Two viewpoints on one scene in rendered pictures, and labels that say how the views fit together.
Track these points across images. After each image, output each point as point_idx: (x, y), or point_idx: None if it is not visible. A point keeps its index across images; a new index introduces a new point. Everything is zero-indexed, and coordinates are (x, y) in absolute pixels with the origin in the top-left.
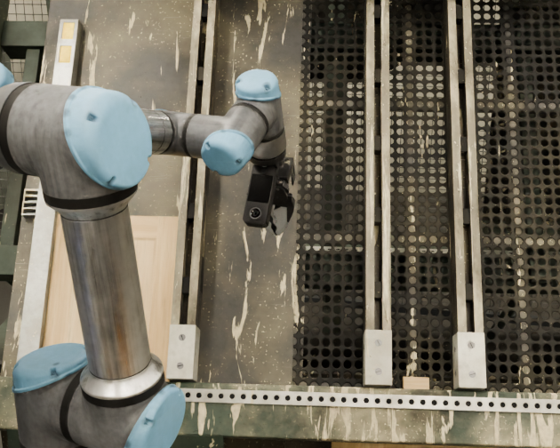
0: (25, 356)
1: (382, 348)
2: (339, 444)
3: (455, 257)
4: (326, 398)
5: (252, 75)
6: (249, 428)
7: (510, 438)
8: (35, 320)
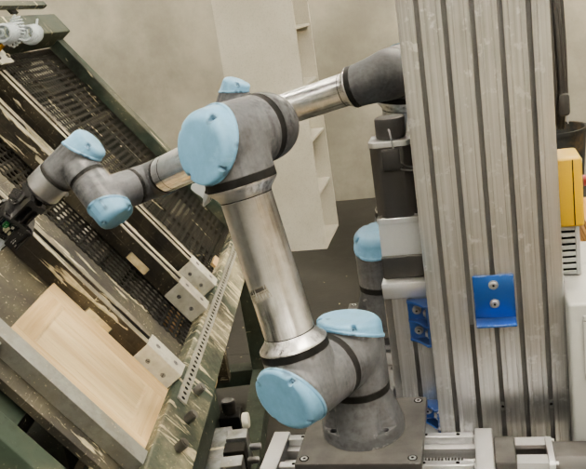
0: (377, 237)
1: (191, 287)
2: None
3: (153, 224)
4: (206, 329)
5: (233, 79)
6: (213, 372)
7: (235, 298)
8: (102, 416)
